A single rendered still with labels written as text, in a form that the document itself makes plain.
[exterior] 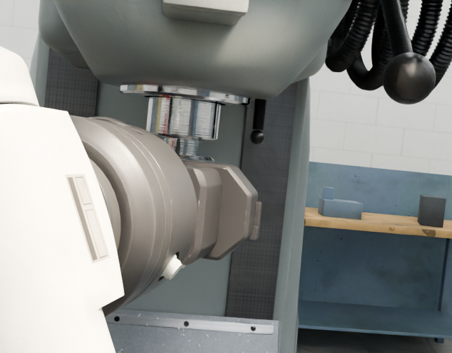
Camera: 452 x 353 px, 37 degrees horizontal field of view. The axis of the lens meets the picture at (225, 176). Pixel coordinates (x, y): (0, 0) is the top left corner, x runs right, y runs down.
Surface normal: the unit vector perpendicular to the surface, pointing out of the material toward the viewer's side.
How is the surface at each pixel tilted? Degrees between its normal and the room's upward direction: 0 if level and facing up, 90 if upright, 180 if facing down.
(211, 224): 90
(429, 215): 90
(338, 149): 90
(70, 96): 90
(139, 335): 63
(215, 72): 148
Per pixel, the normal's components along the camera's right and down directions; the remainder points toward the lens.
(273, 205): 0.11, 0.07
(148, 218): 0.55, -0.02
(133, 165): 0.44, -0.37
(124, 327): 0.14, -0.39
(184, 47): 0.06, 0.41
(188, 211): 0.98, -0.03
